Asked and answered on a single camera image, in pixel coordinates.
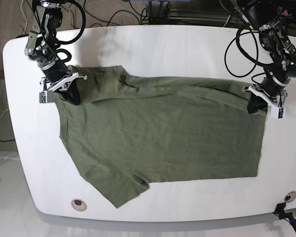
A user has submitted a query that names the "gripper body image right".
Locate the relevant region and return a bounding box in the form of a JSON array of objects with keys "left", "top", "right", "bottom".
[{"left": 243, "top": 78, "right": 287, "bottom": 109}]

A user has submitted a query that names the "aluminium frame rail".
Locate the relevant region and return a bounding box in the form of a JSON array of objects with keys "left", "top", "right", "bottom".
[{"left": 144, "top": 0, "right": 239, "bottom": 27}]

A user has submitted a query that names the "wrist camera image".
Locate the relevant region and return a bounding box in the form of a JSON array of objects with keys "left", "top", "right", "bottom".
[
  {"left": 39, "top": 90, "right": 55, "bottom": 104},
  {"left": 270, "top": 106, "right": 286, "bottom": 119}
]

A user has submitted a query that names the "left table cable grommet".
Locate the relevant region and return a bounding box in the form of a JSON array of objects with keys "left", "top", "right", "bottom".
[{"left": 71, "top": 199, "right": 87, "bottom": 212}]

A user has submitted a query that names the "white floor cable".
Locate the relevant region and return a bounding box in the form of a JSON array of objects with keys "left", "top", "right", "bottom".
[{"left": 20, "top": 0, "right": 28, "bottom": 34}]

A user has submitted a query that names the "right table cable grommet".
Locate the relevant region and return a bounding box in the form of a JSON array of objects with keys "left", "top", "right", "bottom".
[{"left": 284, "top": 191, "right": 296, "bottom": 203}]

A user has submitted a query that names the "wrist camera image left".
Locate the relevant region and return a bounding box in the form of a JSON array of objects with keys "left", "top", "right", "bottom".
[{"left": 39, "top": 90, "right": 55, "bottom": 104}]

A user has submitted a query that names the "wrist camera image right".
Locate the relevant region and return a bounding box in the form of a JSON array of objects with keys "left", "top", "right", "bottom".
[{"left": 270, "top": 106, "right": 286, "bottom": 119}]

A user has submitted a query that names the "table cable grommet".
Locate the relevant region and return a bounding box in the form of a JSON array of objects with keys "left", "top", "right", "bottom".
[
  {"left": 71, "top": 199, "right": 87, "bottom": 212},
  {"left": 284, "top": 191, "right": 296, "bottom": 203}
]

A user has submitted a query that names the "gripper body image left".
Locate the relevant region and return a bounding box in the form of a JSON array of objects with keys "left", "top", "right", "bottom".
[{"left": 40, "top": 64, "right": 87, "bottom": 94}]

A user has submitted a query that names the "black clamp with cable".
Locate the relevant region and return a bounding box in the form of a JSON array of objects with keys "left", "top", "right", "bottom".
[{"left": 273, "top": 203, "right": 296, "bottom": 233}]

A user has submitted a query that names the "olive green T-shirt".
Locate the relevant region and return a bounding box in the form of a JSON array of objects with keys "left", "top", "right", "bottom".
[{"left": 55, "top": 66, "right": 266, "bottom": 208}]

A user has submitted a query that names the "black flat bar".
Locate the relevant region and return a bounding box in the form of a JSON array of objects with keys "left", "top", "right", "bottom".
[{"left": 16, "top": 34, "right": 28, "bottom": 39}]

